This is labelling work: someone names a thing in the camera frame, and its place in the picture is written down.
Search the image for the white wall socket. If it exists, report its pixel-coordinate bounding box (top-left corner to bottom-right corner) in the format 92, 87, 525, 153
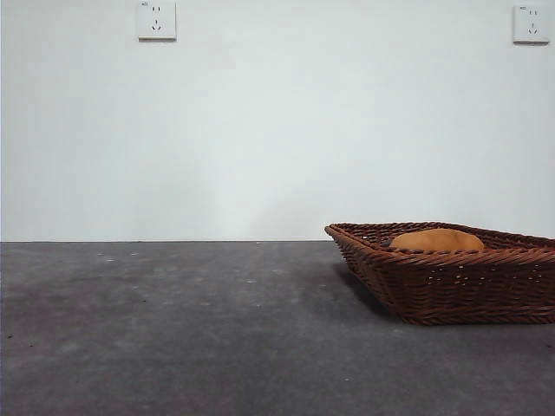
138, 0, 178, 42
513, 4, 551, 44

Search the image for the brown potato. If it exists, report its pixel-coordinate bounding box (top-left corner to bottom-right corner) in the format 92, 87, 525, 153
389, 229, 486, 252

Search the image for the brown wicker basket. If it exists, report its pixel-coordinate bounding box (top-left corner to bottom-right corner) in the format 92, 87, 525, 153
324, 222, 555, 327

